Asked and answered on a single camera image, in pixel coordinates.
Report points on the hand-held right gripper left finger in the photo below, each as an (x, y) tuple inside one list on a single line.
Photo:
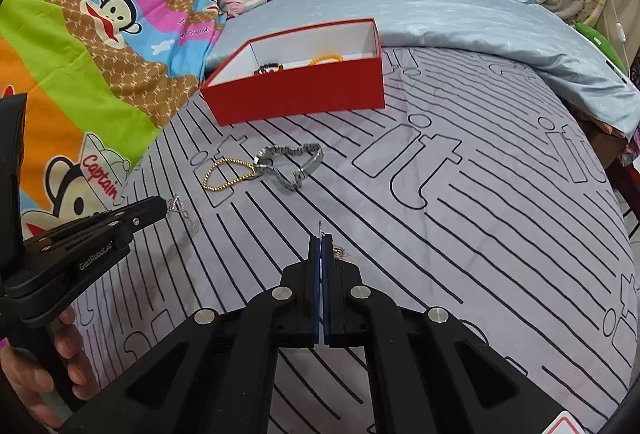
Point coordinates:
[(312, 284)]

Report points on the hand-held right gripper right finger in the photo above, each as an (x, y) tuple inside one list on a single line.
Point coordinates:
[(326, 284)]

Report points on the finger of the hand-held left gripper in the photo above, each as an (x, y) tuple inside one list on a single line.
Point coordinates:
[(145, 210)]

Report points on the silver earring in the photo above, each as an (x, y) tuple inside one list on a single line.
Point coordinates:
[(342, 255), (176, 204)]

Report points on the red cardboard box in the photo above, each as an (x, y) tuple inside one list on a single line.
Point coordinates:
[(300, 89)]

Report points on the person's left hand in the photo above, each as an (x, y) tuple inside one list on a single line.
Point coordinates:
[(75, 349)]

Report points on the silver metal watch band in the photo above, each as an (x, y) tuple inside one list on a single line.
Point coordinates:
[(272, 153)]

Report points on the colourful cartoon monkey blanket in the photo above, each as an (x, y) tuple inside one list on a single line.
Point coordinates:
[(75, 39)]

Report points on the light blue quilt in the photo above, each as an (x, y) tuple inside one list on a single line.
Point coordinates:
[(450, 9)]

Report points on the brown cardboard box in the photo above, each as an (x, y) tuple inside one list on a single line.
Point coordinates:
[(605, 144)]

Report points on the green cushion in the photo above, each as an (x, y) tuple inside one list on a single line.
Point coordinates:
[(595, 39)]

